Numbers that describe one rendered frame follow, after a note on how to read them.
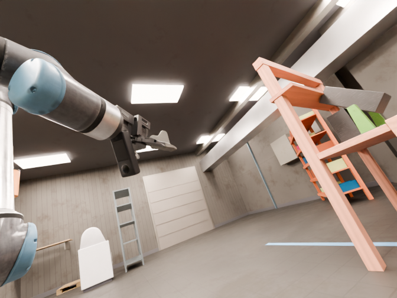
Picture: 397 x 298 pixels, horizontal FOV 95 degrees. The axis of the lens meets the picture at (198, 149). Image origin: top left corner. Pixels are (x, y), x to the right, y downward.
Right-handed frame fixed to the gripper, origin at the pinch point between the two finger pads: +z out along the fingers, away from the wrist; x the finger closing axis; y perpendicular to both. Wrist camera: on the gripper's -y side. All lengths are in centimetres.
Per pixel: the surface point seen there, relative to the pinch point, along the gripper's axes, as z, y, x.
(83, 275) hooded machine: 287, -115, 399
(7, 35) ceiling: 12, 233, 263
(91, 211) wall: 444, 38, 608
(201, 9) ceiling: 140, 306, 20
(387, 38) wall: 314, 270, -274
